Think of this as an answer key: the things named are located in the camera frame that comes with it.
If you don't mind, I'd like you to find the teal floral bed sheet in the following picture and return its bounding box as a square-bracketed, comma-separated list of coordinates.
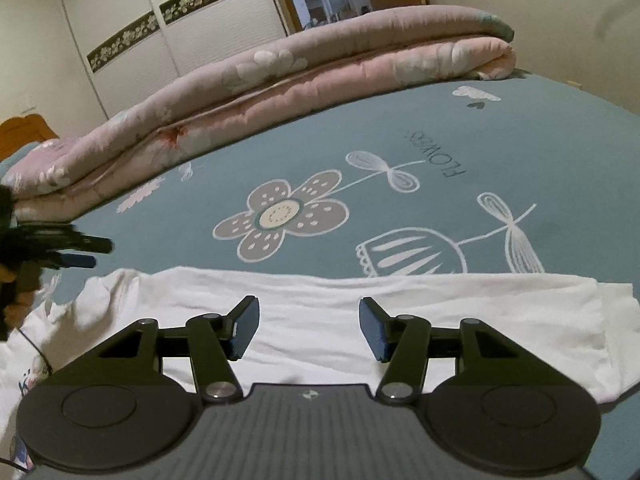
[0, 67, 640, 480]

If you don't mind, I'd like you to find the pink floral quilt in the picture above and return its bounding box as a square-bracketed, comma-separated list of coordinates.
[0, 4, 516, 221]

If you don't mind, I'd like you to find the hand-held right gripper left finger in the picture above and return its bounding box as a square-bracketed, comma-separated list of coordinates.
[90, 296, 260, 403]

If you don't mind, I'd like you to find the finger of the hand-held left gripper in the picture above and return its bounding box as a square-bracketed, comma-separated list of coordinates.
[20, 254, 97, 271]
[19, 224, 115, 255]

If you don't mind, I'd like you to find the wooden headboard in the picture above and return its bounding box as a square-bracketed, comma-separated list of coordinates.
[0, 114, 60, 163]

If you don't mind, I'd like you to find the white printed sweatshirt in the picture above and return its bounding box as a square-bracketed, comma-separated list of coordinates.
[0, 266, 640, 466]

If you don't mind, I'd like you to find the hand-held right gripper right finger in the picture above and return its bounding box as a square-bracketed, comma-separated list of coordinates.
[360, 297, 531, 403]

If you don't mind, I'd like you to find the white wardrobe with floral band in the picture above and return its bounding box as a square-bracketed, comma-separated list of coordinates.
[50, 0, 301, 126]

